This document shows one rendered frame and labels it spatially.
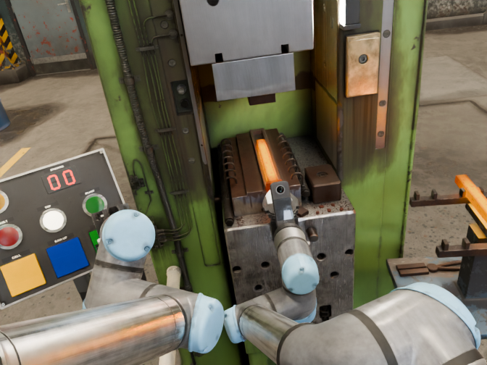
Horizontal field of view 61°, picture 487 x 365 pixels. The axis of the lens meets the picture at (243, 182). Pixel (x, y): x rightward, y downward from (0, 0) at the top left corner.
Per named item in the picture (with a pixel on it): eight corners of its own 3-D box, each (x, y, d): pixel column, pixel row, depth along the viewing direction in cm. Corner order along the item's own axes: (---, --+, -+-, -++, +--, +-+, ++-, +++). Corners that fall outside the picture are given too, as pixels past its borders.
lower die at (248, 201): (301, 206, 123) (300, 182, 119) (234, 216, 123) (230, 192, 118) (278, 146, 159) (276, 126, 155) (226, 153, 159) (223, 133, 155)
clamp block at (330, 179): (341, 200, 123) (342, 182, 120) (313, 205, 123) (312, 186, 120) (330, 180, 134) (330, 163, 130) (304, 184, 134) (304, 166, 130)
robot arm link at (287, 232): (275, 239, 94) (310, 233, 94) (272, 227, 98) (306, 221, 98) (277, 264, 98) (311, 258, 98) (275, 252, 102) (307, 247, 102)
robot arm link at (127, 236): (96, 261, 59) (111, 203, 60) (93, 256, 69) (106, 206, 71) (150, 271, 62) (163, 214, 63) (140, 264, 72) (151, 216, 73)
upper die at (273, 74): (295, 90, 105) (293, 52, 100) (217, 101, 105) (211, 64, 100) (270, 52, 141) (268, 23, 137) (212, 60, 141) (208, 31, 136)
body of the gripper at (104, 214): (125, 203, 88) (132, 200, 77) (138, 242, 88) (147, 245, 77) (88, 215, 85) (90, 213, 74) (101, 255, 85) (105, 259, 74)
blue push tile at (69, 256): (89, 266, 101) (78, 236, 101) (57, 279, 98) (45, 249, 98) (89, 265, 103) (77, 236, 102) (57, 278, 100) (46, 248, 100)
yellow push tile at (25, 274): (47, 283, 97) (34, 253, 97) (12, 297, 94) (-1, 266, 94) (47, 282, 99) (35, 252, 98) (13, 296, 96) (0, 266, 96)
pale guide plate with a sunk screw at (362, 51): (377, 93, 120) (380, 32, 112) (346, 98, 120) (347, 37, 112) (375, 91, 122) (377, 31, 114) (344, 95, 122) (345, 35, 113)
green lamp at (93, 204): (105, 214, 103) (100, 200, 101) (86, 216, 103) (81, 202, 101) (108, 207, 106) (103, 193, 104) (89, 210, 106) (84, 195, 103)
